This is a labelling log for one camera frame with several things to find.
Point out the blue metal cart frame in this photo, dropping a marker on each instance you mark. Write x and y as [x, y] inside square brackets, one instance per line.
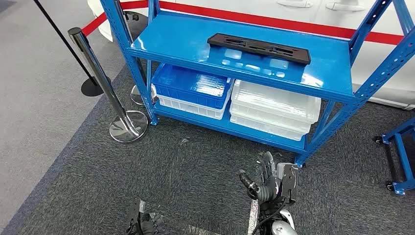
[402, 155]

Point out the blue plastic crate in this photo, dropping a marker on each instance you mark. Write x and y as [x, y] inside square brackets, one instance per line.
[181, 87]

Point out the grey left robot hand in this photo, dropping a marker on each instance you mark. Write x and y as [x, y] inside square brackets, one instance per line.
[149, 227]

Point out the thin black stanchion post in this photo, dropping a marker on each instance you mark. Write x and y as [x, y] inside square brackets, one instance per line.
[92, 87]

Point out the red barrier belt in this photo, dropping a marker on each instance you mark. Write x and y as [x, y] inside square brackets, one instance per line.
[259, 21]
[94, 24]

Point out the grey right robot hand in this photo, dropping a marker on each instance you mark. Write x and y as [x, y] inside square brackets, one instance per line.
[267, 175]

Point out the white car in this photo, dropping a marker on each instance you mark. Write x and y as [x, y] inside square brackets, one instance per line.
[382, 65]

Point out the pale floor tape strip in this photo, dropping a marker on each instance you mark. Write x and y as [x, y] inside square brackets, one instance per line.
[252, 211]

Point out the white plastic crate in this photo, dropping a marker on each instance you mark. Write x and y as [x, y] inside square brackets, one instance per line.
[188, 108]

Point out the chrome stanchion post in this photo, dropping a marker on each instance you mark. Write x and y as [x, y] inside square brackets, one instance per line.
[140, 97]
[97, 74]

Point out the black slotted plastic panel part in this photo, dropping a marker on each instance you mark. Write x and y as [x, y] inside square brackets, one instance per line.
[256, 46]

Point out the white paper scrap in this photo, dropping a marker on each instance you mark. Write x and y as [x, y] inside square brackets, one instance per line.
[184, 141]

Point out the blue metal shelf rack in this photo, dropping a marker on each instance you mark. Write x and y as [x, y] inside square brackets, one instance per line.
[181, 39]

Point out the black caster wheel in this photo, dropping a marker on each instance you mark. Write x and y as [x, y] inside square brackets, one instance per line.
[377, 140]
[389, 186]

